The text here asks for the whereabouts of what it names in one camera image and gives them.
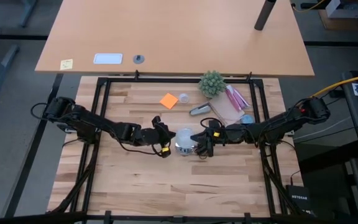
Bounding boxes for white rectangular label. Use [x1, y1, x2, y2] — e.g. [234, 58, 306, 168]
[93, 53, 124, 65]

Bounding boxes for yellow sticky note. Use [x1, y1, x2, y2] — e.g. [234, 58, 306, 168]
[60, 58, 74, 71]

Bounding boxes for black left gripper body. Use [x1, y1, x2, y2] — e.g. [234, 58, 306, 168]
[141, 116, 171, 159]

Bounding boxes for orange sticky note pad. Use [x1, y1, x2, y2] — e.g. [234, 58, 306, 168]
[159, 92, 179, 110]

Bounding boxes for grey box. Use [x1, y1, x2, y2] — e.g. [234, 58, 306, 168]
[324, 0, 358, 19]

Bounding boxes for white power strip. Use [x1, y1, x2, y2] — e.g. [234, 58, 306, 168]
[57, 123, 76, 134]

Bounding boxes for green succulent plant in pot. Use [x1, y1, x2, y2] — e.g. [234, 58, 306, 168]
[197, 70, 227, 99]

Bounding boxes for black aluminium table frame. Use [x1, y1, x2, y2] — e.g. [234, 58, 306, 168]
[45, 70, 310, 224]

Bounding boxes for light blue round lid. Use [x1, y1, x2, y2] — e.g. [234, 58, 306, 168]
[240, 114, 256, 125]

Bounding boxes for pink box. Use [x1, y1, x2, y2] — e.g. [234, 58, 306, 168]
[224, 84, 242, 112]

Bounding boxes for dark grey pole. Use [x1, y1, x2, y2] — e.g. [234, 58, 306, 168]
[254, 0, 278, 31]

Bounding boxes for black Netgear router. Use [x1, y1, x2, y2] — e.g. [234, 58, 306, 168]
[285, 184, 311, 212]

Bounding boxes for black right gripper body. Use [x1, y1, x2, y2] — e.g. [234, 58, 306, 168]
[206, 119, 234, 156]

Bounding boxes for large tan desk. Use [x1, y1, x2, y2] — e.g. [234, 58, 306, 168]
[35, 0, 315, 77]

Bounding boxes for grey stapler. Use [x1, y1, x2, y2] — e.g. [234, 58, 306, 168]
[189, 103, 213, 117]

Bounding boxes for yellow cable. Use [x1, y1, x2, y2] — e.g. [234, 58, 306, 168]
[311, 71, 358, 98]
[291, 0, 326, 13]

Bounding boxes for pink and white packet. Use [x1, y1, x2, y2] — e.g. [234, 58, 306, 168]
[233, 86, 251, 109]

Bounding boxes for brown cardboard box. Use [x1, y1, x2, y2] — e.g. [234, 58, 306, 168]
[318, 8, 358, 32]

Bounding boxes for chrome lamp socket base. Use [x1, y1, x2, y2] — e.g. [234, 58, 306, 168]
[174, 139, 196, 157]

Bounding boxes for tan notebook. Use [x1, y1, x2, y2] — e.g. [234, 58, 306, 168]
[208, 91, 246, 123]

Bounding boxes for black lamp cord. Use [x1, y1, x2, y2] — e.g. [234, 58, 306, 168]
[194, 141, 214, 159]

